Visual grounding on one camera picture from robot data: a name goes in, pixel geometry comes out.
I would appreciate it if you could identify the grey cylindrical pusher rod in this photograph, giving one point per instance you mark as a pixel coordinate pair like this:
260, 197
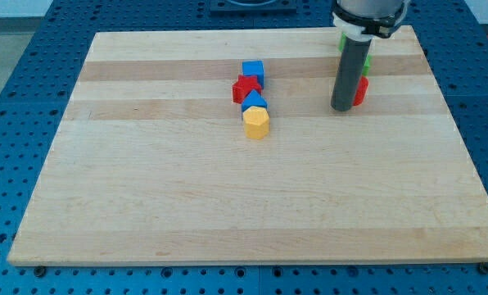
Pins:
344, 91

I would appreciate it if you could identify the yellow hexagon block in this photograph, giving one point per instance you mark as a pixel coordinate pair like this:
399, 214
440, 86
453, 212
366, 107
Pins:
256, 122

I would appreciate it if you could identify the red star block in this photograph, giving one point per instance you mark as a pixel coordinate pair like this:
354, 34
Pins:
243, 86

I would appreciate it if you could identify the blue cube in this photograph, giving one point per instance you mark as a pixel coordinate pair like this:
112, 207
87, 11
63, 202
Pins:
256, 68

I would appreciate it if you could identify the green block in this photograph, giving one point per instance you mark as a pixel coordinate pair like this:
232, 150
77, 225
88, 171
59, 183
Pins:
366, 65

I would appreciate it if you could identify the blue triangle block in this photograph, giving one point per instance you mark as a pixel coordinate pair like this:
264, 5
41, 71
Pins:
253, 99

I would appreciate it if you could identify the wooden board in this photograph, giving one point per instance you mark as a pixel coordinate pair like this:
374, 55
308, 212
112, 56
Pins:
150, 164

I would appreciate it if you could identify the red cylinder block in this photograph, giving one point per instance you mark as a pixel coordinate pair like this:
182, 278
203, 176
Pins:
361, 91

